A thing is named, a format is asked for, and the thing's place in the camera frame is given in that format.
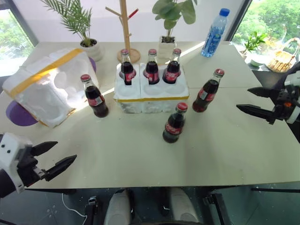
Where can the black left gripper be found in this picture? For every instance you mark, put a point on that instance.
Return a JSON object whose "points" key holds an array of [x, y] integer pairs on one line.
{"points": [[26, 168]]}

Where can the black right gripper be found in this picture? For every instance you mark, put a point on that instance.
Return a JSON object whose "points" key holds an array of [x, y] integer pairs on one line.
{"points": [[282, 104]]}

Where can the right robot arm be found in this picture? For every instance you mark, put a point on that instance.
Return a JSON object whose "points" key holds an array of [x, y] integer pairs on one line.
{"points": [[291, 69]]}

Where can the glass cola bottle red cap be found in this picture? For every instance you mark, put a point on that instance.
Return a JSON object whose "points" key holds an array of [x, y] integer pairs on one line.
{"points": [[128, 70], [174, 127], [151, 70], [96, 100], [171, 70], [206, 96]]}

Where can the white foam lid yellow tape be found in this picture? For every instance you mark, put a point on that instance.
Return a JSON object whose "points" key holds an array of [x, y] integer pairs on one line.
{"points": [[44, 89]]}

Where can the white foam bottle holder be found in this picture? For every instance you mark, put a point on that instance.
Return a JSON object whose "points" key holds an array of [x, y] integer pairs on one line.
{"points": [[152, 98]]}

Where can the wicker basket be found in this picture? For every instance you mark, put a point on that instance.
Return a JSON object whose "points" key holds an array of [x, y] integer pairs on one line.
{"points": [[281, 61]]}

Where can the small green potted plant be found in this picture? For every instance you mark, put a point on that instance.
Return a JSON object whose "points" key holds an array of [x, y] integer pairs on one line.
{"points": [[254, 42]]}

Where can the blue plastic water bottle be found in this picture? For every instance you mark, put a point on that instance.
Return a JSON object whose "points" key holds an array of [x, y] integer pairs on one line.
{"points": [[213, 35]]}

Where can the white rounded robot leg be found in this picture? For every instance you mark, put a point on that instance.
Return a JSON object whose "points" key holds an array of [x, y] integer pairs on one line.
{"points": [[184, 206], [118, 208]]}

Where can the round-leaf plant in white pot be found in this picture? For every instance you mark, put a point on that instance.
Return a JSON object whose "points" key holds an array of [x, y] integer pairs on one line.
{"points": [[167, 48]]}

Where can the palm plant in white pot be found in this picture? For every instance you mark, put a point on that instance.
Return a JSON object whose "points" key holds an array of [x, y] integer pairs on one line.
{"points": [[87, 48]]}

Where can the wooden tree rack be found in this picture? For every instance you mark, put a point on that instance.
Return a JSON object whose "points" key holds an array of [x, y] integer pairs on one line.
{"points": [[125, 28]]}

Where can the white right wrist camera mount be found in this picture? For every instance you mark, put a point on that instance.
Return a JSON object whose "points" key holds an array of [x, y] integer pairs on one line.
{"points": [[294, 82]]}

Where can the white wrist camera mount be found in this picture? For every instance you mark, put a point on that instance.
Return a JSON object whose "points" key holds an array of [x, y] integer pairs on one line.
{"points": [[294, 82], [8, 152]]}

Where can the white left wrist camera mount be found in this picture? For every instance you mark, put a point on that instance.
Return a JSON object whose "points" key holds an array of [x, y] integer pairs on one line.
{"points": [[8, 152]]}

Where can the black table frame leg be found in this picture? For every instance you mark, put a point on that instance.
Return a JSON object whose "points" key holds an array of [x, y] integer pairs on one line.
{"points": [[92, 209], [219, 207]]}

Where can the dark window frame post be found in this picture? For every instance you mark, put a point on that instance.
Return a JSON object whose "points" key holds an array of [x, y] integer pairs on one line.
{"points": [[239, 20], [22, 22]]}

